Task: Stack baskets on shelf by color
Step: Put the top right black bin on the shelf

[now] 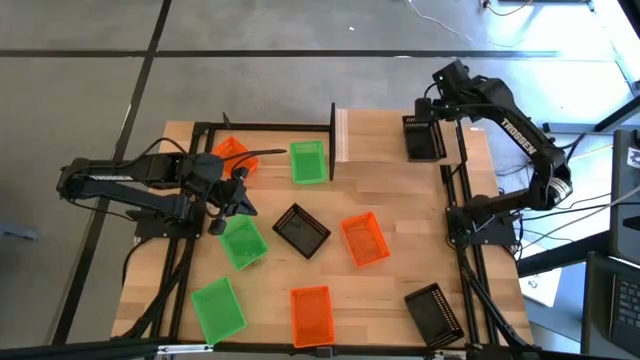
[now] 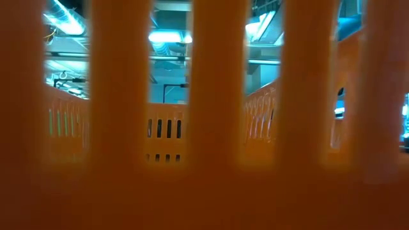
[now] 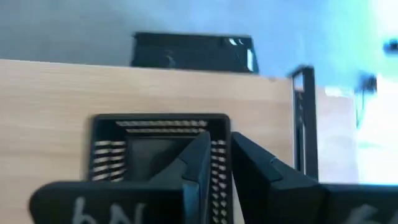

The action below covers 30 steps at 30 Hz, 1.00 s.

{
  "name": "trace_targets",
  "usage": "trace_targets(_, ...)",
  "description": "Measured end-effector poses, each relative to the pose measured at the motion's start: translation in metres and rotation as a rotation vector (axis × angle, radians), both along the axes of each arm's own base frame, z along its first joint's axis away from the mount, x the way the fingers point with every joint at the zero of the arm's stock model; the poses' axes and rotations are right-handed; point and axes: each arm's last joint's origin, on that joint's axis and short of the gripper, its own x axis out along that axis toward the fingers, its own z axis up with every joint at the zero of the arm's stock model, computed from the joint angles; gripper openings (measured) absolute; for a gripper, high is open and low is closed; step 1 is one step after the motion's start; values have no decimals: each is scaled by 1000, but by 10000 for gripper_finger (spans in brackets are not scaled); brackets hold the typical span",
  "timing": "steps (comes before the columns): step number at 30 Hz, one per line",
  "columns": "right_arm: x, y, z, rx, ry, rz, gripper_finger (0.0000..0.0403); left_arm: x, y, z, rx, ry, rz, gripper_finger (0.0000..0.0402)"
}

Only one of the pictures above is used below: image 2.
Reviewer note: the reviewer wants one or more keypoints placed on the orange slotted plastic basket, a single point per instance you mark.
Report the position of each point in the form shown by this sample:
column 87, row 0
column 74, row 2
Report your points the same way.
column 217, row 96

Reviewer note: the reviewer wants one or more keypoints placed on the horizontal ceiling pipe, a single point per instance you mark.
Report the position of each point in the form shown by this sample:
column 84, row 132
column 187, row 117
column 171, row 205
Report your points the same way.
column 166, row 58

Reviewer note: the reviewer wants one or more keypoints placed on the bright ceiling lamp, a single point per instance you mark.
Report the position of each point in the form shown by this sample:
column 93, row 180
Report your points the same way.
column 259, row 27
column 164, row 36

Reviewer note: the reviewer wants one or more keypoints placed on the silver ribbed ventilation duct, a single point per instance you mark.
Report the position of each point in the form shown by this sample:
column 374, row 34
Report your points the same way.
column 64, row 19

